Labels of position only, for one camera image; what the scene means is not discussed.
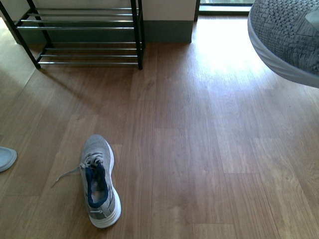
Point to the grey sneaker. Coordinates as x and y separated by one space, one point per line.
285 35
101 198

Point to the light blue slipper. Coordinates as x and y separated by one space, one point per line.
7 158

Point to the black metal shoe rack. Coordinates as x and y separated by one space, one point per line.
67 33

